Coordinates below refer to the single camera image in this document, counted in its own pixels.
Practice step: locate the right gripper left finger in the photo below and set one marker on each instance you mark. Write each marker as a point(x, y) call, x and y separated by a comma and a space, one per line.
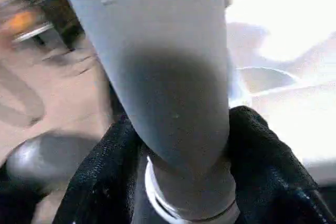
point(100, 182)

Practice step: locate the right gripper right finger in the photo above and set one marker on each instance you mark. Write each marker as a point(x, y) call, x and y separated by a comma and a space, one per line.
point(273, 171)

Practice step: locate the white plastic table leg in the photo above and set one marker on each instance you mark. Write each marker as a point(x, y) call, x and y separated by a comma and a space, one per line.
point(163, 77)

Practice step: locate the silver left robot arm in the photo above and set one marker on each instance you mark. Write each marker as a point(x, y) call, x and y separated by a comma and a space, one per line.
point(42, 161)

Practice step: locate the white metal stool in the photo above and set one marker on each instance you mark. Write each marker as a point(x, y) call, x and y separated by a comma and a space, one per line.
point(34, 32)

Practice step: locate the black metal stand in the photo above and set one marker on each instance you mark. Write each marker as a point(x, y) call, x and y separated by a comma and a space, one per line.
point(63, 17)

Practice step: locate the orange plastic item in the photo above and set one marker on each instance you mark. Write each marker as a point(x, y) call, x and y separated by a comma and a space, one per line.
point(21, 22)

